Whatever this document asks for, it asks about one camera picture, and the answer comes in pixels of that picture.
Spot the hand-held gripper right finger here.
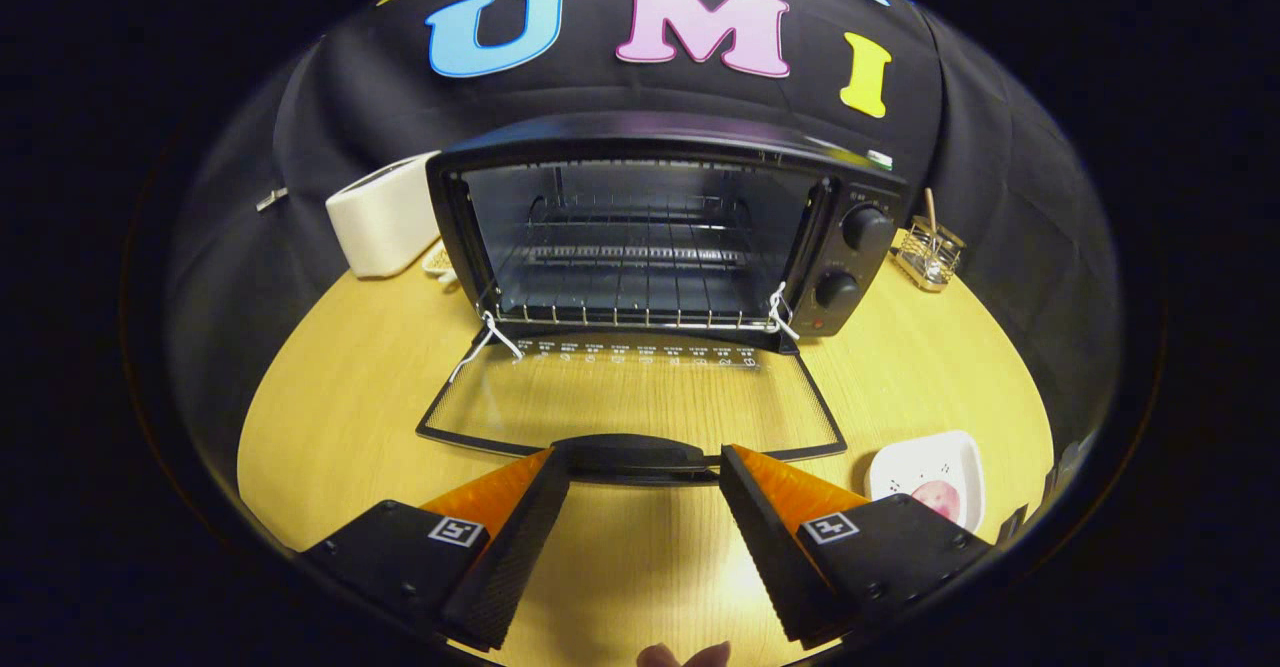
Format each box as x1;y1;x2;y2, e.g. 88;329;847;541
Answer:
720;444;996;648

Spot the metal wire oven rack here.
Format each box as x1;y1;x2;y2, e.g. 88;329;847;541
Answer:
480;192;791;333

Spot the pink meat slice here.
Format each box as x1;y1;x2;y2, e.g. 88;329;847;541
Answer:
910;480;963;523

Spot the white bread toaster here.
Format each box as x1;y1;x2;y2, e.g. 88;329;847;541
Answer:
326;151;446;280

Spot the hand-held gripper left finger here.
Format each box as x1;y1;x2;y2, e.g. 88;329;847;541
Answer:
300;447;571;651

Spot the white string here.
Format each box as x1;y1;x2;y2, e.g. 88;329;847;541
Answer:
447;312;526;385
765;282;801;340

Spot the wire holder with wooden stick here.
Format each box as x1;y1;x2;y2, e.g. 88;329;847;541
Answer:
895;187;966;293

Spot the white square plate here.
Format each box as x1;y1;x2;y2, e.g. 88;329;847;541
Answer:
865;431;986;533

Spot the black toaster oven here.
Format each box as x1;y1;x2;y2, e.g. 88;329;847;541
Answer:
415;112;911;488

